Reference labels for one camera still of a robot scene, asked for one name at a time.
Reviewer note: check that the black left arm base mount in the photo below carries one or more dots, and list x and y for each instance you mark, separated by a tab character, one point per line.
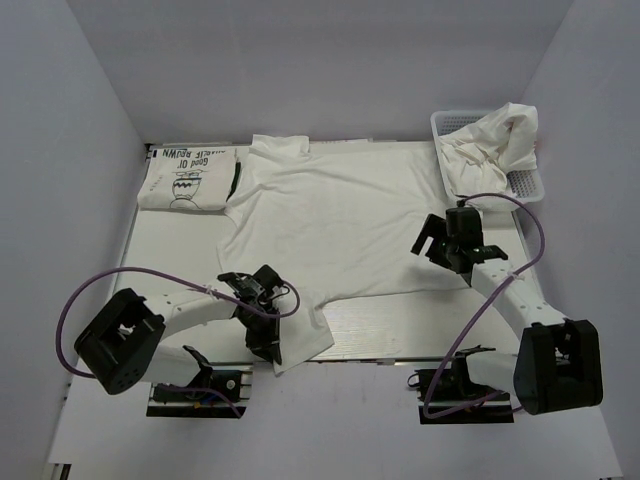
223	395

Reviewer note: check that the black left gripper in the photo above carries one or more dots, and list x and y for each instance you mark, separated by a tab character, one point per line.
267	344

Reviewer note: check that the white perforated plastic basket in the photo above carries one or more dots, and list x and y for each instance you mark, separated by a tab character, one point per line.
528	186

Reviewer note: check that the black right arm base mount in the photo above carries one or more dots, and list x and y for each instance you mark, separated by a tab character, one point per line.
452	403

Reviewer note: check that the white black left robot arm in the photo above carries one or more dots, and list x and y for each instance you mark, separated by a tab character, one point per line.
125	342

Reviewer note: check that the white cartoon print t-shirt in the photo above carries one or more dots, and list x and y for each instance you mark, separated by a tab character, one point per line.
336	226

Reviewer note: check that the crumpled white t-shirt in basket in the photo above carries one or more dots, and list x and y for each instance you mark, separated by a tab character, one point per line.
479	156

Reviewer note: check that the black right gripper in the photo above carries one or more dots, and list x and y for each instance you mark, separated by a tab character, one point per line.
435	227

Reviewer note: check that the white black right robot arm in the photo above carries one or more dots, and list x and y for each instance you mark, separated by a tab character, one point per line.
557	366

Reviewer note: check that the folded white Charlie Brown t-shirt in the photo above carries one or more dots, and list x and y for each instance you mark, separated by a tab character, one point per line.
198	179

